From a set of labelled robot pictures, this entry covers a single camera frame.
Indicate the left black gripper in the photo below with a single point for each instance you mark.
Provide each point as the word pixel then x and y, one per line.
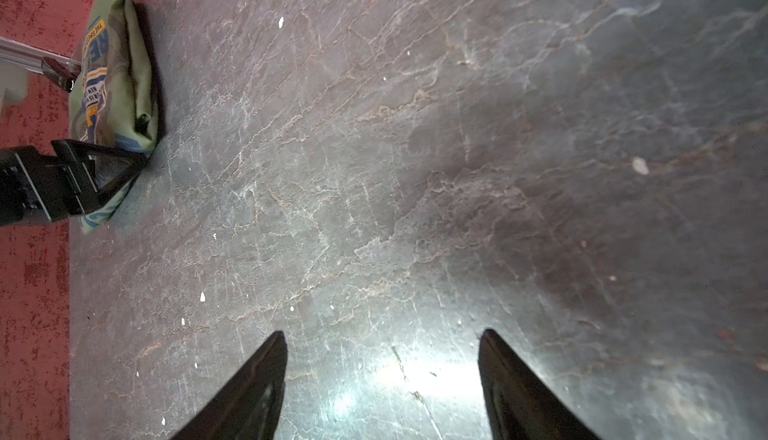
pixel 33 185

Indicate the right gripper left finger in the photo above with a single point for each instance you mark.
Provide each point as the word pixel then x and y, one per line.
pixel 248 406

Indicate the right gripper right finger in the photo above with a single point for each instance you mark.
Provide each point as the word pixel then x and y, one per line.
pixel 518 404

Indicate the olive green tank top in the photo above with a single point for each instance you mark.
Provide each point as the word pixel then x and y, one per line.
pixel 114 101

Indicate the left aluminium corner post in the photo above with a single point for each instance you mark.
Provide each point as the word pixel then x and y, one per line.
pixel 60 70

